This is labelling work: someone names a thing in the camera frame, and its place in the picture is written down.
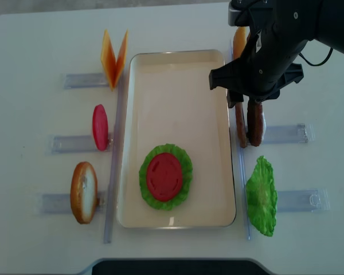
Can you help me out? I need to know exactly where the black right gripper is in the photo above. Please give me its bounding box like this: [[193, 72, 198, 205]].
[[209, 18, 304, 108]]

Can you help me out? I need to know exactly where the brown meat patty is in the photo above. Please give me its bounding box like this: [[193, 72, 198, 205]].
[[247, 99, 266, 147], [235, 102, 247, 148]]

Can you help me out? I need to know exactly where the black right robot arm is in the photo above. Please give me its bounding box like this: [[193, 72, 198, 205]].
[[209, 1, 344, 107]]

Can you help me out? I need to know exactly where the lettuce leaf on tray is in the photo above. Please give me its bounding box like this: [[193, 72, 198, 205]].
[[139, 144, 193, 211]]

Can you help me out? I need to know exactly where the standing green lettuce leaf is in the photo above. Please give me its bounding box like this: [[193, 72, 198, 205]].
[[246, 156, 278, 237]]

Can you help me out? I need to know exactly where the tomato slice on tray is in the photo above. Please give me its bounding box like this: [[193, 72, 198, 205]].
[[146, 152, 183, 202]]

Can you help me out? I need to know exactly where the right cheese slice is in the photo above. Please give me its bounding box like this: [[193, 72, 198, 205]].
[[113, 30, 128, 88]]

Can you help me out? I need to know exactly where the cheese slice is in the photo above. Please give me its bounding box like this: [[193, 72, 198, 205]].
[[100, 29, 116, 90], [113, 30, 128, 88]]

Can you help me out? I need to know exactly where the left cheese slice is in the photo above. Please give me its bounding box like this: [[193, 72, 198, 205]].
[[100, 29, 116, 90]]

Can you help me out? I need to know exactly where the standing red tomato slice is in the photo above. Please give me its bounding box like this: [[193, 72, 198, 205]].
[[92, 104, 108, 151]]

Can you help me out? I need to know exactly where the standing bread slice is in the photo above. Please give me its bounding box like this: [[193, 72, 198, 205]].
[[70, 162, 97, 224]]

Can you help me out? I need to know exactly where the left standing bun slice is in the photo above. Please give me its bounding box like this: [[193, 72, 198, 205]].
[[233, 27, 247, 60]]

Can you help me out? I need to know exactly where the cream rectangular tray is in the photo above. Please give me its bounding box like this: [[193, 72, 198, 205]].
[[117, 49, 236, 229]]

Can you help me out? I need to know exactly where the black base at table edge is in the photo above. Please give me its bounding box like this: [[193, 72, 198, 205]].
[[92, 260, 268, 275]]

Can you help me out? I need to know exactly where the long clear right rail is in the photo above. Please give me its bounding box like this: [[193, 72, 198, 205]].
[[230, 40, 252, 241]]

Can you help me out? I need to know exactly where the long clear rail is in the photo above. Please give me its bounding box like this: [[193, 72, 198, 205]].
[[230, 40, 252, 241], [103, 75, 124, 244]]

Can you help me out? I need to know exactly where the clear patty holder rail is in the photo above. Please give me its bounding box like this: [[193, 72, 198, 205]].
[[261, 123, 315, 144]]

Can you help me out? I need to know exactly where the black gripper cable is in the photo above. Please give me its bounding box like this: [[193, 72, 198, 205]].
[[298, 46, 334, 66]]

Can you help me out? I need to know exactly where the clear lettuce holder rail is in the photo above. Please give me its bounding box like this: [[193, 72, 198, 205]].
[[277, 188, 330, 213]]

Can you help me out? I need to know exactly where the long clear left rail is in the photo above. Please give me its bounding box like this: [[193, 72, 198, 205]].
[[103, 75, 124, 244]]

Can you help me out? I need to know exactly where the clear tomato holder rail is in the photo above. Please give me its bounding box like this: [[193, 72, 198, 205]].
[[48, 135, 100, 154]]

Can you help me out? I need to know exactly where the clear cheese holder rail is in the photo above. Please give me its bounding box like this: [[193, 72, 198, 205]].
[[61, 73, 109, 89]]

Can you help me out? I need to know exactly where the clear bread holder rail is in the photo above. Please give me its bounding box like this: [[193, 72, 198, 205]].
[[36, 191, 106, 215]]

